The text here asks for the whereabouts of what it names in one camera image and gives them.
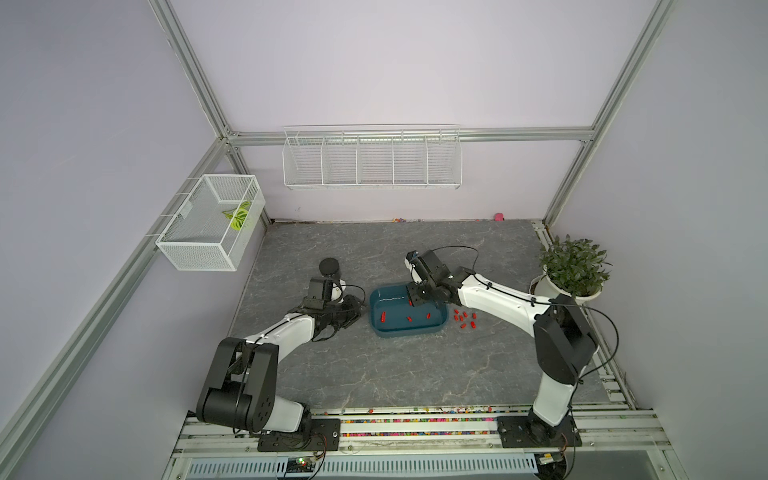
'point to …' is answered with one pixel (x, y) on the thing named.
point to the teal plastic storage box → (392, 313)
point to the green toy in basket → (238, 215)
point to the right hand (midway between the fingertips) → (411, 289)
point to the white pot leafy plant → (573, 266)
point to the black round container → (328, 265)
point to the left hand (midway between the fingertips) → (368, 311)
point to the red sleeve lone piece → (429, 316)
